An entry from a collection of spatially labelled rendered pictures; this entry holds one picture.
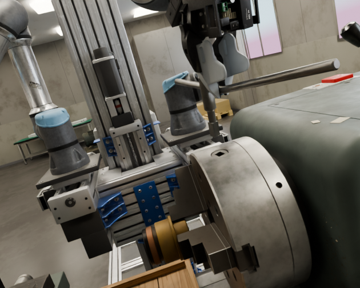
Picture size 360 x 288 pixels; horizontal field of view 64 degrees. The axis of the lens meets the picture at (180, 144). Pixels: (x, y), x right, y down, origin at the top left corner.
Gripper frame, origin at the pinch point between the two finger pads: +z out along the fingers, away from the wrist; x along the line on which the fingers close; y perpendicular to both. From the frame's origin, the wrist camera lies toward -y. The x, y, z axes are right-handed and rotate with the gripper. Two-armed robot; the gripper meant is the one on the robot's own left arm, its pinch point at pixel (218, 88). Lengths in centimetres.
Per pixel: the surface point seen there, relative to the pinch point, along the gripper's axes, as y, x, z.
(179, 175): -12.7, -5.2, 19.2
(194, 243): 0.7, -11.7, 25.0
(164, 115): -777, 339, 277
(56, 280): -40, -40, 49
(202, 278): -15, -6, 53
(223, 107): -531, 390, 232
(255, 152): 1.6, 4.5, 13.7
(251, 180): 5.2, -0.5, 15.7
